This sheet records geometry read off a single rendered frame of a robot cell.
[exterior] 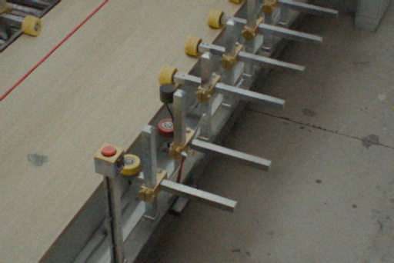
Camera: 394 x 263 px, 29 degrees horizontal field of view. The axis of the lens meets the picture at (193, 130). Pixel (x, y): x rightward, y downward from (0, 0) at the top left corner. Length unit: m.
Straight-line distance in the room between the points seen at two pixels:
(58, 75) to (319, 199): 1.52
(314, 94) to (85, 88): 1.90
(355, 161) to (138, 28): 1.45
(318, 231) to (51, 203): 1.60
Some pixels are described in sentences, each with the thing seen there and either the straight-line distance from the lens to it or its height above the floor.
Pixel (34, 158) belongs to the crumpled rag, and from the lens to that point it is 2.87.
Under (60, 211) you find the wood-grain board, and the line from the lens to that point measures 2.66.
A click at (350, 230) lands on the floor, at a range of 3.90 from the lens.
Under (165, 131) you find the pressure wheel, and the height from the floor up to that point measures 0.91.
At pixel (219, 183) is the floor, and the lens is 4.06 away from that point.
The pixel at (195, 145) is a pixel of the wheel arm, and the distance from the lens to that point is 2.95.
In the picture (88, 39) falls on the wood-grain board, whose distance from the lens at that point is 3.50.
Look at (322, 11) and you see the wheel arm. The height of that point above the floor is 0.96.
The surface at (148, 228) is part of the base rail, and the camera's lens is 2.85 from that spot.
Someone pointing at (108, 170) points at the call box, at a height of 1.18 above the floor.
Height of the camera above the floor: 2.76
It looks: 39 degrees down
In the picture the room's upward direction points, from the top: straight up
